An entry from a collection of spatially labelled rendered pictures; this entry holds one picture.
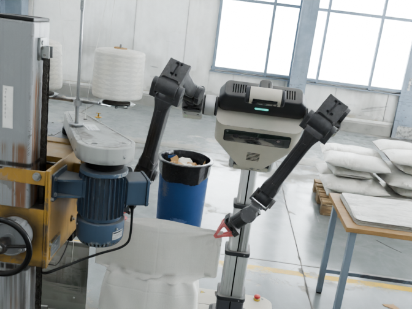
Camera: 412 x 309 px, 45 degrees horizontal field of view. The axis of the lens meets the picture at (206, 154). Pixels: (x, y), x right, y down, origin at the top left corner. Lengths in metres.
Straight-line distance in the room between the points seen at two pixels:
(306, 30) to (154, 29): 2.86
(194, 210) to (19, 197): 2.81
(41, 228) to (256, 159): 1.14
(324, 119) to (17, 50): 0.97
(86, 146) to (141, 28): 8.53
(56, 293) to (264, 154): 1.20
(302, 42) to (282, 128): 7.26
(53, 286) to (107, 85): 1.27
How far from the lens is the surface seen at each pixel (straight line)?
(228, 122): 2.18
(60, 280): 2.57
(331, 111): 1.72
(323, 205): 5.31
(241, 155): 2.34
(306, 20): 9.42
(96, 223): 1.59
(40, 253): 1.62
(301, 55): 9.43
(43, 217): 1.57
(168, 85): 1.67
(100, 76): 1.62
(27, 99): 1.49
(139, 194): 1.60
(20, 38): 1.47
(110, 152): 1.49
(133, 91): 1.62
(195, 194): 4.17
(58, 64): 1.71
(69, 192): 1.59
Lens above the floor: 1.82
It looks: 15 degrees down
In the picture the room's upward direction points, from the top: 7 degrees clockwise
